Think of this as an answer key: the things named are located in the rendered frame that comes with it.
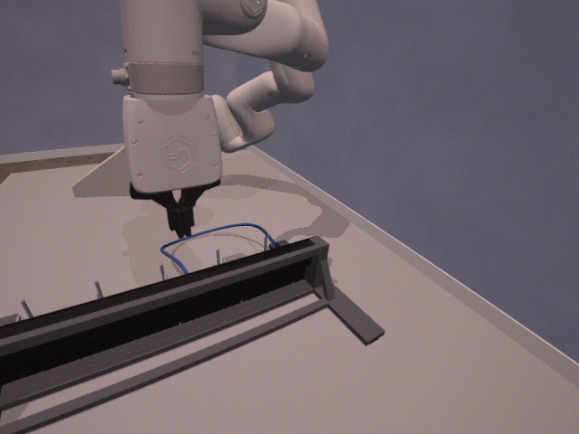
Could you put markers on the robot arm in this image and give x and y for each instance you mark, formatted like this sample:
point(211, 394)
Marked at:
point(163, 31)

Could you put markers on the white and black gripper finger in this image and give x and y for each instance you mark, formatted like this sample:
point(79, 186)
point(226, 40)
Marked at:
point(167, 200)
point(187, 202)

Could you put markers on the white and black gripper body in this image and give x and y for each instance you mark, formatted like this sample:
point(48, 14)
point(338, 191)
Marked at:
point(174, 146)

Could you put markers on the blue patch cord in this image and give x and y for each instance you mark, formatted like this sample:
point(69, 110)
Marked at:
point(216, 229)

